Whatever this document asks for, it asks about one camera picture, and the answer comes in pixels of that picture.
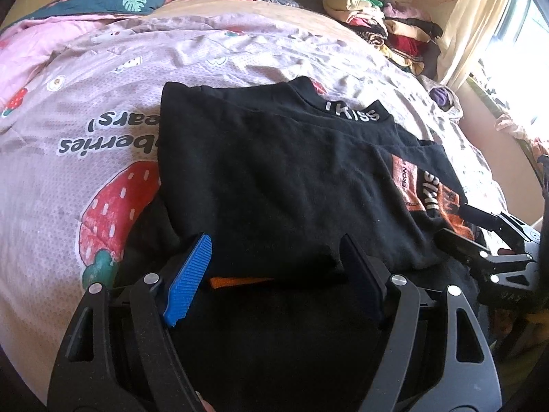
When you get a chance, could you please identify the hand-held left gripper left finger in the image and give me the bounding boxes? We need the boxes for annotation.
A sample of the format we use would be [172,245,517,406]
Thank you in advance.
[48,232,213,412]

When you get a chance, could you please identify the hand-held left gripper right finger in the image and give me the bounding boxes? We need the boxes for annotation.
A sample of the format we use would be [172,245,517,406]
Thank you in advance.
[339,234,502,412]

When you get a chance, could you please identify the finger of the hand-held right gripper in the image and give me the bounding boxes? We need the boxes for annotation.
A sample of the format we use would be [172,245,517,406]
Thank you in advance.
[458,203,530,241]
[435,228,535,282]

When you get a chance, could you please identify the person's left hand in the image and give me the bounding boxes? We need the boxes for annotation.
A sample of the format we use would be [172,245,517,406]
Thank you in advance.
[195,390,216,412]

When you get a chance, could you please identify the pink strawberry print bed sheet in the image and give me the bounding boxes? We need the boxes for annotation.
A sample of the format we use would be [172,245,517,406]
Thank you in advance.
[0,0,509,396]

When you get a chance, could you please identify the cream curtain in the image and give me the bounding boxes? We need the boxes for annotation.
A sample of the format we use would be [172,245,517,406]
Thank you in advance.
[437,0,515,87]

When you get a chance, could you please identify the purple cloth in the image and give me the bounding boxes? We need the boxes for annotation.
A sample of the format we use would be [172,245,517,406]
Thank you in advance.
[422,81,464,118]

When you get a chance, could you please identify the pile of folded clothes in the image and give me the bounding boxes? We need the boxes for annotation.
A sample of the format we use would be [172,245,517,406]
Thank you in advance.
[323,0,444,76]

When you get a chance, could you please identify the black long-sleeved shirt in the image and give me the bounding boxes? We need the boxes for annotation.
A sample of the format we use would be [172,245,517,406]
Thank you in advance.
[114,76,485,412]

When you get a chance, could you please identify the pink quilt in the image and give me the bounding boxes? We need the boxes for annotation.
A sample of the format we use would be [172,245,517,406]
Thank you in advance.
[0,14,142,95]

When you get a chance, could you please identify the window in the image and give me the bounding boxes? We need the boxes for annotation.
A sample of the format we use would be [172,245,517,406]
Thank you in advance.
[472,0,549,147]

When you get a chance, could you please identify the pale pink cloth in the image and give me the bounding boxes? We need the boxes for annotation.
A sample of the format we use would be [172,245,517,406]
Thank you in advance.
[493,112,549,168]

